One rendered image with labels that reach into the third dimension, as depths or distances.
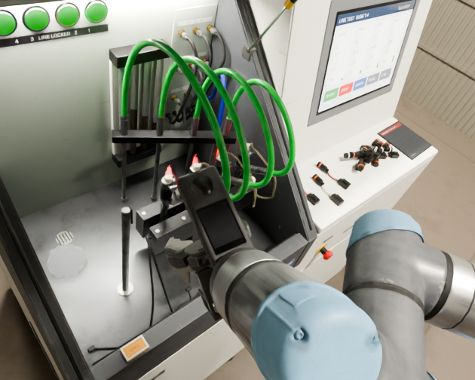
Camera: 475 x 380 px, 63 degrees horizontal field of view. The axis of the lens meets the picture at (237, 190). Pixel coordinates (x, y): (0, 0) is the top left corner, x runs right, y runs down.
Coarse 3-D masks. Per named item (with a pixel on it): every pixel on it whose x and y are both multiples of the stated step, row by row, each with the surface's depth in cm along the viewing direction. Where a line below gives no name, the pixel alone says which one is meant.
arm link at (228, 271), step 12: (252, 252) 36; (264, 252) 37; (228, 264) 35; (240, 264) 34; (216, 276) 36; (228, 276) 34; (216, 288) 35; (228, 288) 33; (216, 300) 35; (228, 324) 33
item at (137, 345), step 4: (136, 340) 80; (140, 340) 80; (132, 344) 79; (136, 344) 79; (140, 344) 79; (144, 344) 80; (124, 348) 78; (128, 348) 78; (132, 348) 78; (136, 348) 79; (140, 348) 79; (148, 348) 80; (124, 352) 78; (128, 352) 78; (132, 352) 78; (136, 352) 78; (128, 356) 77; (136, 356) 79
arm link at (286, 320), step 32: (256, 288) 29; (288, 288) 27; (320, 288) 26; (256, 320) 26; (288, 320) 24; (320, 320) 23; (352, 320) 24; (256, 352) 26; (288, 352) 23; (320, 352) 23; (352, 352) 24
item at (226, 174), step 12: (168, 48) 68; (132, 60) 80; (180, 60) 66; (192, 72) 66; (192, 84) 66; (204, 96) 65; (204, 108) 65; (216, 120) 66; (216, 132) 66; (216, 144) 67; (228, 168) 68; (228, 180) 69; (228, 192) 71
